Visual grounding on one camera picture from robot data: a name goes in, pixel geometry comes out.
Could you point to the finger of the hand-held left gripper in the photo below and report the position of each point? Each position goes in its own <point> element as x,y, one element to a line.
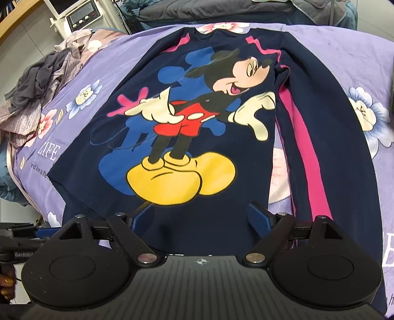
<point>43,233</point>

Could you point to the white machine with display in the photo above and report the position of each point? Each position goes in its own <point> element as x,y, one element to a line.
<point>86,15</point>

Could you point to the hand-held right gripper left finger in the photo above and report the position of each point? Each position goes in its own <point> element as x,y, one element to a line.
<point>144,217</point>

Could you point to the wooden shelf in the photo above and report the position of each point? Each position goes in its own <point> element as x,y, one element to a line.
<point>15,15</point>

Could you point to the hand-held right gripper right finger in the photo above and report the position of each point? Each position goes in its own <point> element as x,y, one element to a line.
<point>257,219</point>

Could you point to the pile of grey clothes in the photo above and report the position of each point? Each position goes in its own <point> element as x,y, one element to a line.
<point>66,66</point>

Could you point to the navy cartoon print sweatshirt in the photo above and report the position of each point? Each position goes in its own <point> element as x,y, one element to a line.
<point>190,215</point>

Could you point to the purple floral blanket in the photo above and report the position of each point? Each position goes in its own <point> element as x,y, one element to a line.
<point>338,55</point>

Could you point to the person's left hand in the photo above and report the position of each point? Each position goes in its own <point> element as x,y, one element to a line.
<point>6,281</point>

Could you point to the dark grey garment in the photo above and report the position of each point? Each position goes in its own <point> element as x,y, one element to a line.
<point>37,77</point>

